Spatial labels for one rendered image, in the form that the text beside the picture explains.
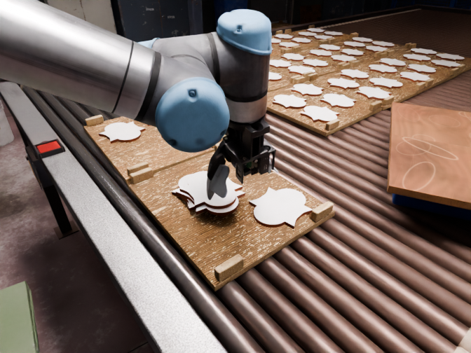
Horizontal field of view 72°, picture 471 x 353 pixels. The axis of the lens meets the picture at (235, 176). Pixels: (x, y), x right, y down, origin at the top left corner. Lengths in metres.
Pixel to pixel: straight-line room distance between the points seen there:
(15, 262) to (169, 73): 2.01
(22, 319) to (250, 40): 0.61
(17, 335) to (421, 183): 0.82
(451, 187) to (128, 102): 0.67
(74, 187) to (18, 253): 1.36
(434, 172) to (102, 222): 0.76
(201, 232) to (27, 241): 1.75
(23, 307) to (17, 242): 1.65
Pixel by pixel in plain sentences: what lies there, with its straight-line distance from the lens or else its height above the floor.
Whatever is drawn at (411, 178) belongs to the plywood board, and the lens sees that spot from 0.80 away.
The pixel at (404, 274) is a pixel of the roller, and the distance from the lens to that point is 0.75.
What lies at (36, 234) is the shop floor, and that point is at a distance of 2.39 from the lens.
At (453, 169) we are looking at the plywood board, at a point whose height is 1.04.
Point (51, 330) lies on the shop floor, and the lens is 1.87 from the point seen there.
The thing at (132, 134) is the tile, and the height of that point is 0.95.
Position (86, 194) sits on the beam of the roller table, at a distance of 0.95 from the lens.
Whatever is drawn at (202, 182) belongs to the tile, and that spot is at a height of 0.98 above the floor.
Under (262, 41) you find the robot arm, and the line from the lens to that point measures 0.47.
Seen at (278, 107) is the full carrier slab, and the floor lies 0.94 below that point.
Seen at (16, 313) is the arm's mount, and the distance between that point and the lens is 0.76.
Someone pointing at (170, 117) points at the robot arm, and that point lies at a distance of 0.32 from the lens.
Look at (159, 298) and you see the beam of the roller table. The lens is 0.66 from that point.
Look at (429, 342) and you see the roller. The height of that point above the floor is 0.92.
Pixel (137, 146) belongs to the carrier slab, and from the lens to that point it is 1.08.
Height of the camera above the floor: 1.44
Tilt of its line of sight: 35 degrees down
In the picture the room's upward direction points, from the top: straight up
